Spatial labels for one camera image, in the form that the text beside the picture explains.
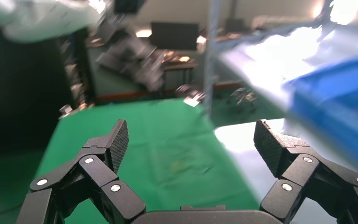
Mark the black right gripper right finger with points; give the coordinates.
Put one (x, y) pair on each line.
(299, 168)

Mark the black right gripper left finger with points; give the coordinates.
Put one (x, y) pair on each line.
(98, 173)

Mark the white corrugated shelf board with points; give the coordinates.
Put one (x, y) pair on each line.
(274, 55)

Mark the blue plastic bin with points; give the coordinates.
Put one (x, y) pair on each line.
(336, 99)

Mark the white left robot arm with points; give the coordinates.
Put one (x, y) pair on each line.
(37, 18)

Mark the black monitor screen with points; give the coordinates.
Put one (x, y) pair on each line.
(174, 35)

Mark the dark office desk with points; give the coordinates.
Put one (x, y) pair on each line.
(180, 65)

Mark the rolling chair base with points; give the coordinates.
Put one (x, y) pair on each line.
(244, 96)

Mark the silver binder clip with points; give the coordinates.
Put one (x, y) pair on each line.
(193, 99)
(65, 109)

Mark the green table cloth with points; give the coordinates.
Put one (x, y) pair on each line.
(166, 145)

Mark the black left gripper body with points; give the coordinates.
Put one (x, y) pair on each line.
(132, 61)

